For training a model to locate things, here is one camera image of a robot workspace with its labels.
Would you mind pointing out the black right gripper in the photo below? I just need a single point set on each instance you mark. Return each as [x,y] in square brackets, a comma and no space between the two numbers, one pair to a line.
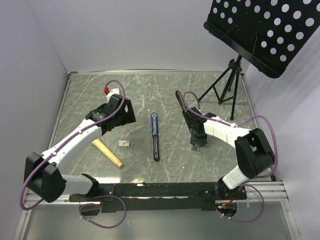
[194,140]

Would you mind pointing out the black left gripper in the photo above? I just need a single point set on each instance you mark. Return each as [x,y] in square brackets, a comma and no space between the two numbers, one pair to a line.
[128,117]

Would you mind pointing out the grey staple strip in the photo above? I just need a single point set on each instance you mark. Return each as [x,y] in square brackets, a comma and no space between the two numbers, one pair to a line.
[196,148]

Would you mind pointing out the small staple box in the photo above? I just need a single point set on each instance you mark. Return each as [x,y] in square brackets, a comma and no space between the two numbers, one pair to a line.
[123,143]

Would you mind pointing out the blue stapler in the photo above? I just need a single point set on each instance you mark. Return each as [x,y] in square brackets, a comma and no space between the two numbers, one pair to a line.
[155,136]

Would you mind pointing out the black stapler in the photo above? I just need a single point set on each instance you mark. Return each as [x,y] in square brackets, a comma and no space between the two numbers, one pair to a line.
[183,105]

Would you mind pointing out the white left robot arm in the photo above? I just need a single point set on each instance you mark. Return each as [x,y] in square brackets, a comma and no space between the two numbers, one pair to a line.
[42,173]

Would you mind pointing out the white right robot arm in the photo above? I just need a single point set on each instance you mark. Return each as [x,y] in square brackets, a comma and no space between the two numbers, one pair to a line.
[253,151]

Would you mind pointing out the black music stand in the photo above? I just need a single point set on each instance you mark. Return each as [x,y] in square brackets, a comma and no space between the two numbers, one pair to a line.
[281,41]

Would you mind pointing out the cream recorder flute piece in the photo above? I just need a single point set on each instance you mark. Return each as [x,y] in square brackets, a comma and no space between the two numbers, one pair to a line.
[103,148]

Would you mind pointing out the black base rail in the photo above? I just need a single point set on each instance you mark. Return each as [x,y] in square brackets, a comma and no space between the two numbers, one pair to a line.
[159,196]

